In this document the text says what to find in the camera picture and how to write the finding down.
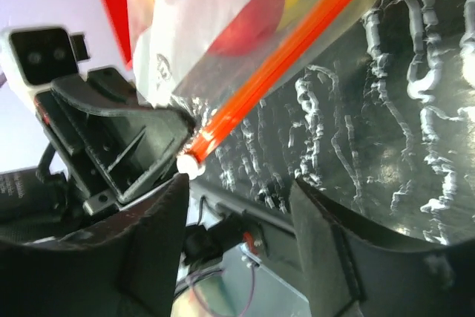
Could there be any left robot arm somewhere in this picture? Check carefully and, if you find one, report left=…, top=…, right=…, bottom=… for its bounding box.
left=1, top=68, right=195, bottom=242

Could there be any red fake apple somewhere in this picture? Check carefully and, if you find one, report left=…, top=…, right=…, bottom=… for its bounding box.
left=209, top=0, right=285, bottom=56

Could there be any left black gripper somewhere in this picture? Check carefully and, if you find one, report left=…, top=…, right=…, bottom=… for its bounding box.
left=35, top=68, right=193, bottom=206

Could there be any red plastic bin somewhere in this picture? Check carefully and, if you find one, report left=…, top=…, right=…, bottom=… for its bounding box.
left=102, top=0, right=132, bottom=70

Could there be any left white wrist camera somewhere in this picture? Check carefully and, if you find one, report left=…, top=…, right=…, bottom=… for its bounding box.
left=1, top=25, right=90, bottom=105

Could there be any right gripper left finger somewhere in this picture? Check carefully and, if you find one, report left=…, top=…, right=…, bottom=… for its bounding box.
left=1, top=174, right=189, bottom=316

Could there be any clear zip top bag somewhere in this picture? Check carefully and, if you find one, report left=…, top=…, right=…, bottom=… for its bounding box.
left=126, top=0, right=375, bottom=178

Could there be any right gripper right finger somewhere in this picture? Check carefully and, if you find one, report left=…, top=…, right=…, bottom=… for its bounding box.
left=289, top=179, right=474, bottom=316

